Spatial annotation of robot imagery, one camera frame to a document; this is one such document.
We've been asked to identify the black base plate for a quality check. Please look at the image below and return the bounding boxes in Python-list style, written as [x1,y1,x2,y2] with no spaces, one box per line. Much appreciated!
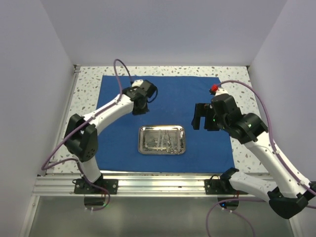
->
[72,177,119,195]
[204,175,247,196]

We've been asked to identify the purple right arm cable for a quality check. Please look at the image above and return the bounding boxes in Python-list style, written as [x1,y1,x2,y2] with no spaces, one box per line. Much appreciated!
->
[206,80,316,237]

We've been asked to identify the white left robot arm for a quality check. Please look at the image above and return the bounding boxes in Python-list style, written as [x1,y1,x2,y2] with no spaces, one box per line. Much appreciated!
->
[64,79,158,194]

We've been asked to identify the steel surgical scissors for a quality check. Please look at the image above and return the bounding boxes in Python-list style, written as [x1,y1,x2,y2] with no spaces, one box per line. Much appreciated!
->
[169,131,185,155]

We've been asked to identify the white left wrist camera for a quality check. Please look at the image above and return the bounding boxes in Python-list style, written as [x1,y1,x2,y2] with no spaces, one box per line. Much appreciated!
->
[131,79,144,87]

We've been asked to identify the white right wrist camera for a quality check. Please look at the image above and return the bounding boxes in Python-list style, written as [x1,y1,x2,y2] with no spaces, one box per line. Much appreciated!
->
[209,84,228,96]

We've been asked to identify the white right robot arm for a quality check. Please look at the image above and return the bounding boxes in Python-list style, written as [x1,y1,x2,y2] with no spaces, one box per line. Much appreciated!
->
[191,93,316,219]

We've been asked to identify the steel tweezers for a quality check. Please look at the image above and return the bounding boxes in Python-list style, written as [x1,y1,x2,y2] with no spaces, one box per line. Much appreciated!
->
[157,130,161,150]

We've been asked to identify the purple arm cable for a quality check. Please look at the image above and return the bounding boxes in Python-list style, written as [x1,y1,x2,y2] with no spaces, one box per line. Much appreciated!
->
[40,58,134,212]
[206,80,316,237]

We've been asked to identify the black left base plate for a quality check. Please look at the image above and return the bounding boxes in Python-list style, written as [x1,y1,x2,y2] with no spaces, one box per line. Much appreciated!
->
[72,177,119,195]

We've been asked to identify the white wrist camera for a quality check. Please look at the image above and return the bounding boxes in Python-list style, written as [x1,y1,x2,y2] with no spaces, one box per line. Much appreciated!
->
[131,79,144,87]
[209,84,228,96]

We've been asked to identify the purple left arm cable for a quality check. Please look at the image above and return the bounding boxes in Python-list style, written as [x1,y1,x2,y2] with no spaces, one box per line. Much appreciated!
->
[40,58,134,212]

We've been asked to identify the steel instrument tray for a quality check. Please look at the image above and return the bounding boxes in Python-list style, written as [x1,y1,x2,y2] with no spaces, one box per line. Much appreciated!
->
[138,125,186,155]

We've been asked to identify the blue cloth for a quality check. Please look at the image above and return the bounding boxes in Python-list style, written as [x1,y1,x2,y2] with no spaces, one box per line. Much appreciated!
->
[96,76,234,173]

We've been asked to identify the aluminium front rail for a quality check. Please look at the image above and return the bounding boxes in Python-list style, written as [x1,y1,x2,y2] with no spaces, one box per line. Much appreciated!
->
[32,174,290,198]

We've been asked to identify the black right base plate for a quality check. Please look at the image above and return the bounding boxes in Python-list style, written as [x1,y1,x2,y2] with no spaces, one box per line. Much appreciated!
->
[204,175,247,196]

